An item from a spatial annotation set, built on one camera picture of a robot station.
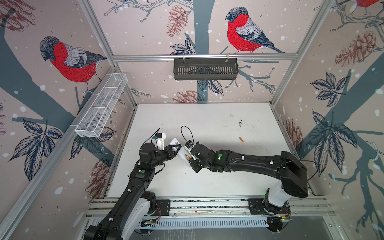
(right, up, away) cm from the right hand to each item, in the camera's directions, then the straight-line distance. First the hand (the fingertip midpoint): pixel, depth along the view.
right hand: (189, 161), depth 80 cm
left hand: (-4, +8, -4) cm, 10 cm away
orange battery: (0, +3, -2) cm, 3 cm away
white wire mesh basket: (-48, +34, +2) cm, 59 cm away
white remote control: (-4, +5, -3) cm, 7 cm away
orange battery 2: (+35, +8, +20) cm, 41 cm away
